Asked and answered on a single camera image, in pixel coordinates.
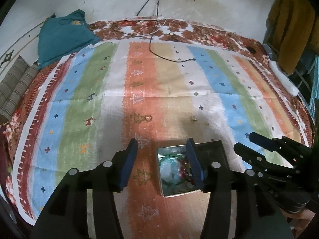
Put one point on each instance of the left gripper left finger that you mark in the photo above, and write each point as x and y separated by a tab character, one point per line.
127	160

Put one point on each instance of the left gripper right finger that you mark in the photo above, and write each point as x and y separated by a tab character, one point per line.
194	161

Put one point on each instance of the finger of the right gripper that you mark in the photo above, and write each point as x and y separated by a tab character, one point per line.
255	160
266	143

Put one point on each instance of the metal tin box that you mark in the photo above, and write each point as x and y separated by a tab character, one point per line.
188	186

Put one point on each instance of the green jade bangle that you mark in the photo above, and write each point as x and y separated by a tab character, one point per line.
170	170

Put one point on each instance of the gold earring pair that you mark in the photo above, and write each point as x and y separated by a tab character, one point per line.
193	119

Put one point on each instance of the white power strip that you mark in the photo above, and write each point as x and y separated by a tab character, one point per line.
284	80

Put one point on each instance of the striped colourful bed cloth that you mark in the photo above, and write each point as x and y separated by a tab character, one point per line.
79	113

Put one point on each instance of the mustard yellow hanging cloth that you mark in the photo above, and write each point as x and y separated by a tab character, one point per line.
293	27

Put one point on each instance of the brown striped cushion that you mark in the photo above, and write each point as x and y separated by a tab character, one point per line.
14	85

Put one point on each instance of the teal pillow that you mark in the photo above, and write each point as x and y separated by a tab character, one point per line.
61	36

